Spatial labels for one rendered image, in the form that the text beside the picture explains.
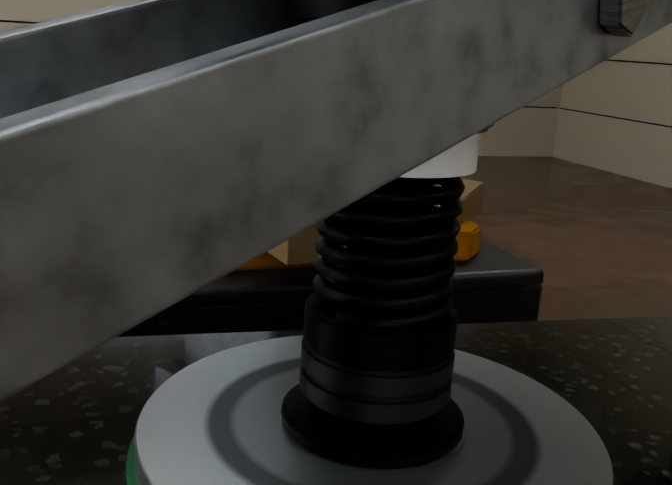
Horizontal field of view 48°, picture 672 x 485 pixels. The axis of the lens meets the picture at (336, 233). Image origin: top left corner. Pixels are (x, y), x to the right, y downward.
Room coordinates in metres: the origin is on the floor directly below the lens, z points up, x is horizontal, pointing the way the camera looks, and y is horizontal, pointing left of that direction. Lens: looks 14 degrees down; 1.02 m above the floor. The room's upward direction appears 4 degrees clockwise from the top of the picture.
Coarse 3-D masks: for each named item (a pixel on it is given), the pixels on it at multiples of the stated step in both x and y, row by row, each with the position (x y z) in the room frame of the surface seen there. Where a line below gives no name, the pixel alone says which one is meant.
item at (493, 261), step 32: (480, 256) 1.02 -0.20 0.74; (512, 256) 1.03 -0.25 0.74; (224, 288) 0.82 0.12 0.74; (256, 288) 0.83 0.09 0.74; (288, 288) 0.85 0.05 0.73; (480, 288) 0.95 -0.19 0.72; (512, 288) 0.96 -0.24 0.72; (160, 320) 0.79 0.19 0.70; (192, 320) 0.81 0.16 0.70; (224, 320) 0.82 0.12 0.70; (256, 320) 0.83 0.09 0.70; (288, 320) 0.85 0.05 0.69; (480, 320) 0.94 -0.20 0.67; (512, 320) 0.96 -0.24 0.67
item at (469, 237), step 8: (464, 224) 1.04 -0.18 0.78; (472, 224) 1.04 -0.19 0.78; (464, 232) 0.99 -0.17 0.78; (472, 232) 1.01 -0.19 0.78; (480, 232) 1.03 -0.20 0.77; (464, 240) 0.99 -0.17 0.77; (472, 240) 1.00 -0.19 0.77; (464, 248) 0.99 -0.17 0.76; (472, 248) 1.00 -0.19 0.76; (264, 256) 0.89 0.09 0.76; (272, 256) 0.89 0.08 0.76; (456, 256) 0.99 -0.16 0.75; (464, 256) 0.99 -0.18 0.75; (472, 256) 1.00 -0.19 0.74; (248, 264) 0.88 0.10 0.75; (256, 264) 0.89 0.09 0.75; (264, 264) 0.89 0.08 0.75; (272, 264) 0.90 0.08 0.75; (280, 264) 0.90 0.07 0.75; (304, 264) 0.91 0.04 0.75; (312, 264) 0.91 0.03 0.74
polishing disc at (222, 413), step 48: (192, 384) 0.34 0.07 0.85; (240, 384) 0.35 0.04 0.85; (288, 384) 0.35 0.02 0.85; (480, 384) 0.37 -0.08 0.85; (528, 384) 0.37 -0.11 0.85; (144, 432) 0.30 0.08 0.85; (192, 432) 0.30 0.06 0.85; (240, 432) 0.30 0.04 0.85; (480, 432) 0.32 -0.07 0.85; (528, 432) 0.32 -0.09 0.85; (576, 432) 0.32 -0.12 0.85; (144, 480) 0.27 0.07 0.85; (192, 480) 0.26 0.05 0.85; (240, 480) 0.26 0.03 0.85; (288, 480) 0.27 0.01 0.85; (336, 480) 0.27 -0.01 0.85; (384, 480) 0.27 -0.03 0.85; (432, 480) 0.27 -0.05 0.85; (480, 480) 0.28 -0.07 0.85; (528, 480) 0.28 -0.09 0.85; (576, 480) 0.28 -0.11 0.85
